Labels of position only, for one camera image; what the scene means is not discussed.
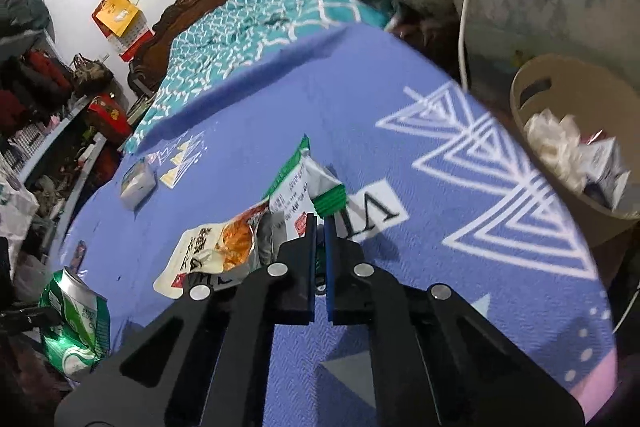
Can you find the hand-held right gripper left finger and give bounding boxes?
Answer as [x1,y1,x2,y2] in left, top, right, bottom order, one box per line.
[54,213,317,427]

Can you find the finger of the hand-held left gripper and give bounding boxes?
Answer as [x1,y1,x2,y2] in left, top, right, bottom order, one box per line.
[0,304,60,333]

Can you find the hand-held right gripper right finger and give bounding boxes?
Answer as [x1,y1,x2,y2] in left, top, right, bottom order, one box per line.
[324,217,586,427]

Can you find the crushed green can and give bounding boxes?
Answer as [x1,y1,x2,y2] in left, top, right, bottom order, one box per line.
[39,267,112,376]

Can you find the green white snack packet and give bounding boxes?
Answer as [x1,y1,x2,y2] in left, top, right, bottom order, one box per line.
[262,134,347,238]

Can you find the beige round bin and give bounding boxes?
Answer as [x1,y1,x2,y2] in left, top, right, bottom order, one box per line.
[510,54,640,248]

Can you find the white purple carton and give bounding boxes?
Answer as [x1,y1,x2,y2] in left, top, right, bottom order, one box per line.
[582,138,632,210]

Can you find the small dark wrapper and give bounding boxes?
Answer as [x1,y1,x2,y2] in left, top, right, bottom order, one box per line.
[69,240,89,279]

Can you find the white orange snack packet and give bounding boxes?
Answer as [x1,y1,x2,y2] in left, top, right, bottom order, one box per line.
[152,199,281,298]

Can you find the white plastic bag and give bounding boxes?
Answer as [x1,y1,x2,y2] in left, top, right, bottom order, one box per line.
[0,177,40,269]

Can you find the purple printed mat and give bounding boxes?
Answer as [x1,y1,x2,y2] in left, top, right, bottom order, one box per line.
[62,24,618,427]

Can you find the small tissue pack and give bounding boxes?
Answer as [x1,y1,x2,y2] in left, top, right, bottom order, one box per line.
[119,158,158,211]

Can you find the grey metal shelf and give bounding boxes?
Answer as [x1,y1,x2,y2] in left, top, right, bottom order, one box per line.
[0,27,121,258]

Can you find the red printed box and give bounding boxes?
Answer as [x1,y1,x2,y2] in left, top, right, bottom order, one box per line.
[86,93,132,138]

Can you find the pile of red clothes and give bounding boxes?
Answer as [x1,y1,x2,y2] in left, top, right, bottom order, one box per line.
[0,49,72,134]

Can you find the teal patterned bedspread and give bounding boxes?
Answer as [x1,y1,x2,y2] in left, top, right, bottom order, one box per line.
[122,0,396,152]

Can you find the brown handbag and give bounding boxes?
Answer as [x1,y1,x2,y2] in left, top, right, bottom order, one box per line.
[71,53,114,96]

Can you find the pile of dark bags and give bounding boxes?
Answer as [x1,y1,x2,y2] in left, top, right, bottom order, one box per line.
[0,0,54,38]

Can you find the yellow red wall calendar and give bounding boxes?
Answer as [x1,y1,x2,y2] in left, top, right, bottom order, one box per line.
[91,0,153,60]

